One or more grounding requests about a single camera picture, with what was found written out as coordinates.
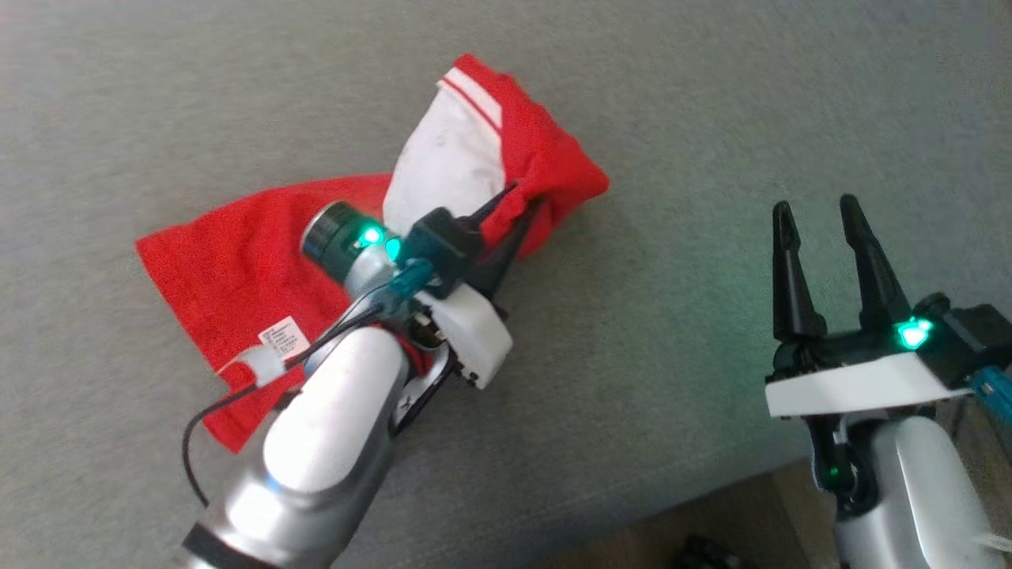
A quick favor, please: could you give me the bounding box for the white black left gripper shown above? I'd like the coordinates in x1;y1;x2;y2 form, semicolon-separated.
407;183;547;390

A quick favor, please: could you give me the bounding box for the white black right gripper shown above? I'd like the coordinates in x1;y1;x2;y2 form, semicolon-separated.
765;194;975;418

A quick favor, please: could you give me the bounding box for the large grey sofa chaise cushion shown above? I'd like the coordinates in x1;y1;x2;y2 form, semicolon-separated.
0;0;1012;569

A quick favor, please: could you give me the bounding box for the teal-plug right arm cable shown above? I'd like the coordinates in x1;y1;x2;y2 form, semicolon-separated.
969;367;1012;424

